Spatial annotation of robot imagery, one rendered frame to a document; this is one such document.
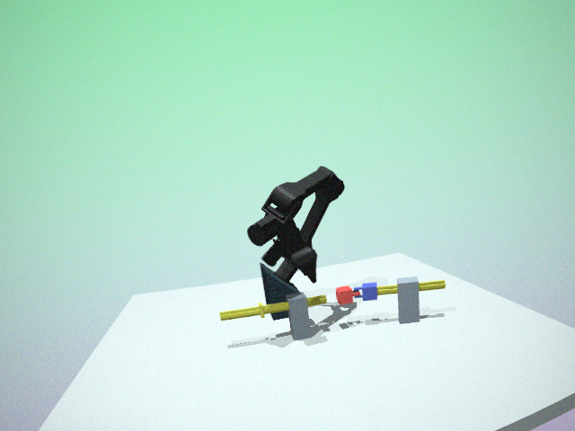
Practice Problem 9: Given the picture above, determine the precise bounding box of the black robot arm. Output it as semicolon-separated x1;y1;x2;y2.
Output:
247;166;345;284

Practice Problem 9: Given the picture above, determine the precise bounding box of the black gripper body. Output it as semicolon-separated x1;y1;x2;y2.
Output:
277;225;318;268

